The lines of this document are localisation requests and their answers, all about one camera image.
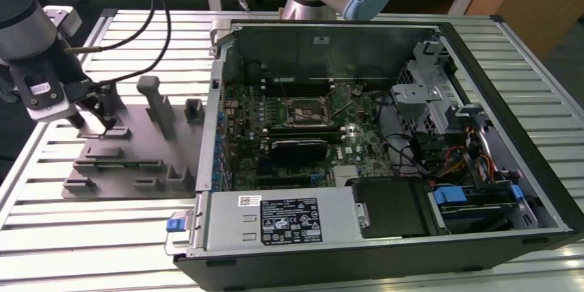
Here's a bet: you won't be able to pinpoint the CPU socket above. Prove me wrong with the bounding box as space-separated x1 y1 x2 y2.
282 96 333 129

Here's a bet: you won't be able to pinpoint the grey parts rack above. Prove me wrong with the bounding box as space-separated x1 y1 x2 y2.
62 75 206 200

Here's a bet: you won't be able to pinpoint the black graphics card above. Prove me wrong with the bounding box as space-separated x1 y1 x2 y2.
268 138 328 163

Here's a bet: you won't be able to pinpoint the grey power supply unit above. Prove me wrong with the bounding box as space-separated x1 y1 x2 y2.
202 187 365 251

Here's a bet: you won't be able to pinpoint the silver heatsink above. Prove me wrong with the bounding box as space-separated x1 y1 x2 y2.
334 165 361 187

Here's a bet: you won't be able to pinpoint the green motherboard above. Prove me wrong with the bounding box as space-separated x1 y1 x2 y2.
221 81 397 192

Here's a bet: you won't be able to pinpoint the black PC case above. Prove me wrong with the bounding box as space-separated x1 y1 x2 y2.
164 14 584 289

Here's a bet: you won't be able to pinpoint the silver metal drive cage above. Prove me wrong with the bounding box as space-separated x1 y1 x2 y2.
389 39 486 137

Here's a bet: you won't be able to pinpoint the black plastic cover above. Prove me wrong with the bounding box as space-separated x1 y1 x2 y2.
345 176 432 240

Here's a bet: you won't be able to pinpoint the blue disk carrier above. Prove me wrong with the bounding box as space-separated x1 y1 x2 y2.
432 184 525 209

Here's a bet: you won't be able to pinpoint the wooden cabinet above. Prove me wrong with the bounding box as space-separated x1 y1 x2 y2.
464 0 584 57

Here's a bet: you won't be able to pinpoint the silver disk bay cage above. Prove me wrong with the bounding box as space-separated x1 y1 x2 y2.
426 182 544 238

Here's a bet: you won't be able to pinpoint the black camera cable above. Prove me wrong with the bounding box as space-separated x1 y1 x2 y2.
88 0 173 87

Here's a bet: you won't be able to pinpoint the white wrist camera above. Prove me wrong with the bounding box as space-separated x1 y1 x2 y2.
8 61 73 122

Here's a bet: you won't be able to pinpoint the cable with brass plug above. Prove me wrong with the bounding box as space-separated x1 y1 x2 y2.
62 0 160 55

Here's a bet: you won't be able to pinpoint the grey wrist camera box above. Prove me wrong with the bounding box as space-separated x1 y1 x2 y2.
42 6 84 39

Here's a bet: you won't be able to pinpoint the orange yellow power wires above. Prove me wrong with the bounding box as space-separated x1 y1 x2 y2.
432 155 498 185

